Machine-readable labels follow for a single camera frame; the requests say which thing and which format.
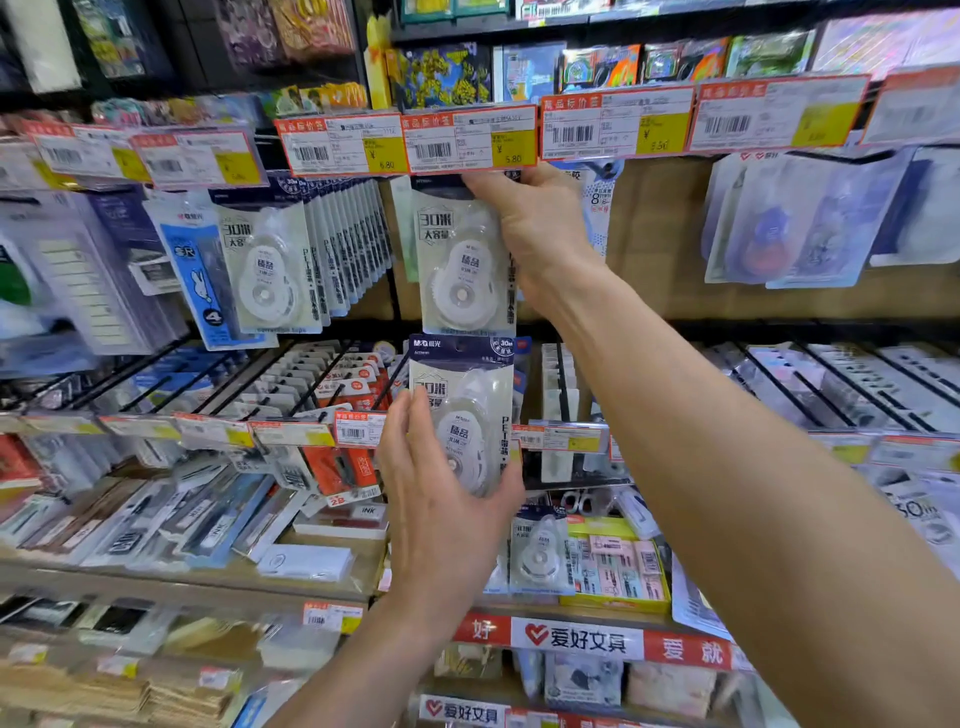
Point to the person's right hand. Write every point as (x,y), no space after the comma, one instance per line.
(547,240)

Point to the person's left hand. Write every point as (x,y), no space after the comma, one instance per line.
(442,540)

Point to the bunch of blue correction tapes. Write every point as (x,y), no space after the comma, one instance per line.
(600,202)

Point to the white correction tape packet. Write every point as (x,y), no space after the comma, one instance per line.
(465,390)
(457,277)

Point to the pile of white correction tapes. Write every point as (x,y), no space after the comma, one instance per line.
(540,555)

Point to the green correction tape packet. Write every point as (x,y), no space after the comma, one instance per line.
(403,225)

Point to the row of white correction tapes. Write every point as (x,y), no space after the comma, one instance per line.
(262,277)

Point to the person's right forearm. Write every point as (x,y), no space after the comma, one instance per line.
(750,495)

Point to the red shelf label strip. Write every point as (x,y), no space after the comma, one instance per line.
(690,651)

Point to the white ink box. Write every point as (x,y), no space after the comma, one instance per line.
(341,521)

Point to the blue scissors packets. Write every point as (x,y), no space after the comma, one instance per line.
(523,375)

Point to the row of orange price tags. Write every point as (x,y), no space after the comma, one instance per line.
(360,429)
(337,146)

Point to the white flat box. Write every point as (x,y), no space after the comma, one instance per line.
(304,562)

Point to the row of white card packets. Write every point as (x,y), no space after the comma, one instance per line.
(559,382)

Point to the row of colourful toy boxes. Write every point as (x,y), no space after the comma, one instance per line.
(525,71)

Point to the yellow eraser display box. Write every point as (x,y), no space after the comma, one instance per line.
(615,570)

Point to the row of white red packets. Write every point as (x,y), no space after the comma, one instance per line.
(337,375)

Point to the small white blue box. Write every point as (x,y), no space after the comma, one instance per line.
(637,514)

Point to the pile of teal packets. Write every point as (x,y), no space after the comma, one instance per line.
(694,607)

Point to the pile of pen packets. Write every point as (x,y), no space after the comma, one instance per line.
(150,525)

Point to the rows of grey white packets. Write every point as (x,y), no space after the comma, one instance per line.
(825,382)

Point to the row of blue white packets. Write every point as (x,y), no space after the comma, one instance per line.
(165,379)

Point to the row of colourful toy packets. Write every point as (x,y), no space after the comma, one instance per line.
(300,30)

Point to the blue ruler packet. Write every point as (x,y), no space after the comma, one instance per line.
(191,277)

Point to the stacks of brown envelopes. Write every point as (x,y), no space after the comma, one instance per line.
(97,694)

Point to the dark blue card packet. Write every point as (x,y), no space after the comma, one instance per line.
(127,225)

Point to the white index tab packet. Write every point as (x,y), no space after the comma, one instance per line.
(82,292)

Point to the green label tape packet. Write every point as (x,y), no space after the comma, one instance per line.
(15,285)

